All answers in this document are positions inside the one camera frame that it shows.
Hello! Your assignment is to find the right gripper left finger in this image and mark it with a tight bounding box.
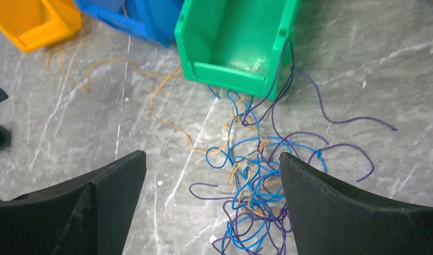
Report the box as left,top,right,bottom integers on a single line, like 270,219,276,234
0,150,147,254

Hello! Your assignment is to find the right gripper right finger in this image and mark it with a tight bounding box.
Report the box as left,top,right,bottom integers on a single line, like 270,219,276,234
279,152,433,254

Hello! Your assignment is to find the green plastic bin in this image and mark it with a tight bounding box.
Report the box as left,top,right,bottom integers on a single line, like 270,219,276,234
175,0,301,100

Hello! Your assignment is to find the orange plastic bin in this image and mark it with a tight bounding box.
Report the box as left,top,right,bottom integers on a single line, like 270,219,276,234
0,0,82,53

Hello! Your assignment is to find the blue plastic bin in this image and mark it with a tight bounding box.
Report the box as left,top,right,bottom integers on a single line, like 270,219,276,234
74,0,184,48

